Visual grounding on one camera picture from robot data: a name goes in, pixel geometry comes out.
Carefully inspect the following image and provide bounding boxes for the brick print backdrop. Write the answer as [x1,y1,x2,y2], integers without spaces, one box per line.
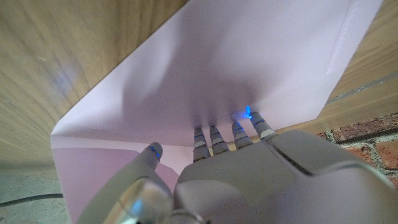
[317,113,398,187]

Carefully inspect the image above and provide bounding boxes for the grey tape strip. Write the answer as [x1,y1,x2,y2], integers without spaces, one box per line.
[325,72,398,105]

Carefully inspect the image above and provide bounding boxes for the black floor cable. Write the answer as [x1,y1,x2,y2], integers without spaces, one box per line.
[0,193,63,208]

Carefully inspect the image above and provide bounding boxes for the purple file folder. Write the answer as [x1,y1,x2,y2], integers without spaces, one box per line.
[50,0,385,224]

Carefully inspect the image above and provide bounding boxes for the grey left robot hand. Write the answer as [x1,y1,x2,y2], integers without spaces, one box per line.
[76,107,398,224]

